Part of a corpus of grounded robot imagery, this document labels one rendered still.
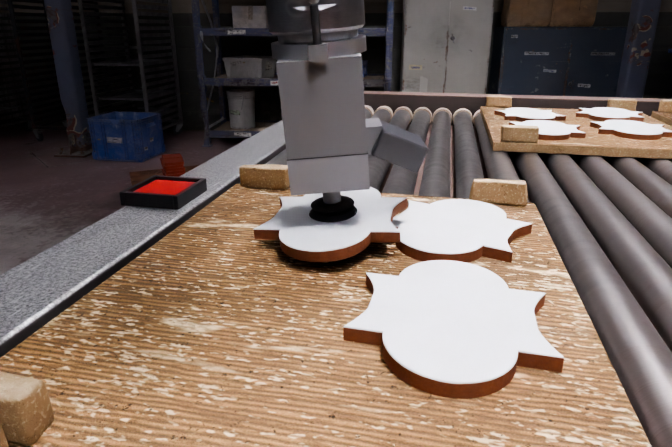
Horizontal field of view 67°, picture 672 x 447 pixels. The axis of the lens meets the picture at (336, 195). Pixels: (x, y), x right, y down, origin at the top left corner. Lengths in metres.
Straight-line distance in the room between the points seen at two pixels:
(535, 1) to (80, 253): 4.99
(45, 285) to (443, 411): 0.34
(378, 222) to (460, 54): 4.60
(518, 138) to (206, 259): 0.60
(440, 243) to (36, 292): 0.33
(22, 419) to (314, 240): 0.22
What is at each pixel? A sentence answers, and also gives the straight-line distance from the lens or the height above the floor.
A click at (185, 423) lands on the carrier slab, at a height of 0.94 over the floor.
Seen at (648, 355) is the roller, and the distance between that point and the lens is 0.39.
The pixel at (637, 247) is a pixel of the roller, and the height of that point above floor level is 0.92.
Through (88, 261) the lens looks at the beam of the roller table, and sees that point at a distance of 0.52.
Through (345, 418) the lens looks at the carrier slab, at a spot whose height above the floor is 0.94.
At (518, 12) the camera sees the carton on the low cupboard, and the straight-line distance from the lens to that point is 5.24.
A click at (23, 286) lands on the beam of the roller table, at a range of 0.50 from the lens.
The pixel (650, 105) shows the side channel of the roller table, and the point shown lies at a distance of 1.44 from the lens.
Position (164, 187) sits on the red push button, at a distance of 0.66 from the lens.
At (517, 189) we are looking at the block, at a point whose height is 0.95.
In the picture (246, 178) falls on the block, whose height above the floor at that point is 0.95.
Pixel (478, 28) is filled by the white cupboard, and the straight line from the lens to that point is 5.02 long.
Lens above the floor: 1.12
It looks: 18 degrees down
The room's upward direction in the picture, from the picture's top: straight up
